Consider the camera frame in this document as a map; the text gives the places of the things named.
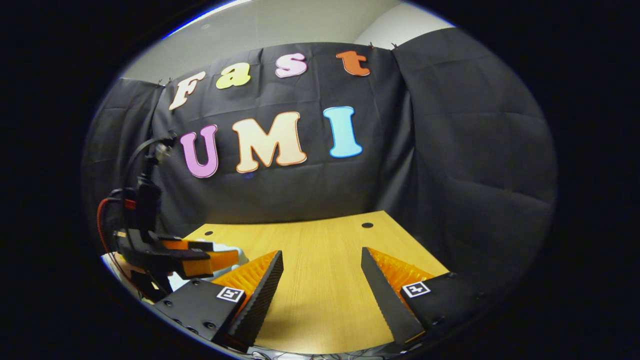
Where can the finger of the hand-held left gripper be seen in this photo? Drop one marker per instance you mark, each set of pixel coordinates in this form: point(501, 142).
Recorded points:
point(215, 261)
point(200, 246)

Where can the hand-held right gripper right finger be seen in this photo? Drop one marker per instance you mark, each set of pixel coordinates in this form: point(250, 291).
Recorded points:
point(385, 300)

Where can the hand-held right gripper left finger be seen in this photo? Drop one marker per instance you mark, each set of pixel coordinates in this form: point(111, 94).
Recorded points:
point(260, 300)

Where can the black backdrop cloth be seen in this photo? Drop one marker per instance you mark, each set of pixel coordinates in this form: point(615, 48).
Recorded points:
point(450, 150)

